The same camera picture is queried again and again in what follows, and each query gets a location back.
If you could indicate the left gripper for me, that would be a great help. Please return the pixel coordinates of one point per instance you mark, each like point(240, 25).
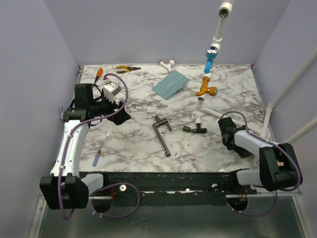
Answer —
point(120, 117)

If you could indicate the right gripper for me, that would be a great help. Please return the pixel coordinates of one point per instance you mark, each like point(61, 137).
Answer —
point(234, 148)

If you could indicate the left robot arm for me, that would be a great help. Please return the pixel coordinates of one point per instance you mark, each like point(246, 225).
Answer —
point(64, 188)

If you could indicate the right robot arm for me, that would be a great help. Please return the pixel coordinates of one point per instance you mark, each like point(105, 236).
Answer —
point(278, 166)

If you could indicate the small white pipe elbow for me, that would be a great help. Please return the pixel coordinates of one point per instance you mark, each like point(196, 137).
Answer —
point(197, 119)

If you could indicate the black pipe tee fitting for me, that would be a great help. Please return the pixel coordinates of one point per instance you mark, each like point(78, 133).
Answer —
point(198, 129)

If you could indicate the orange brass tap valve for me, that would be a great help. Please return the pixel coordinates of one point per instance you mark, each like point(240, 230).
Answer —
point(204, 89)

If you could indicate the blue tap valve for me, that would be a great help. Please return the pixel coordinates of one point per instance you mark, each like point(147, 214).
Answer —
point(211, 54)

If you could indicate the white pipe tee fitting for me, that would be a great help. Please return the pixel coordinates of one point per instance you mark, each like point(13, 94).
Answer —
point(169, 66)

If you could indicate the white PVC pipe assembly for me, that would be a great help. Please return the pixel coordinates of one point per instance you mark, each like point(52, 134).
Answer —
point(224, 12)

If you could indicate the orange handled screwdriver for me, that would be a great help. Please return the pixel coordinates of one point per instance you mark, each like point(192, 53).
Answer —
point(98, 75)

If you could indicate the metal wall hook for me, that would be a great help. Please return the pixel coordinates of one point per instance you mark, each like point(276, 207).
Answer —
point(62, 114)

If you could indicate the yellow handled pliers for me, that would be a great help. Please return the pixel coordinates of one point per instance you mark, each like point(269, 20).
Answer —
point(124, 68)

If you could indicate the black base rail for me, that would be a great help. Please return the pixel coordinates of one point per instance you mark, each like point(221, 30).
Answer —
point(173, 189)

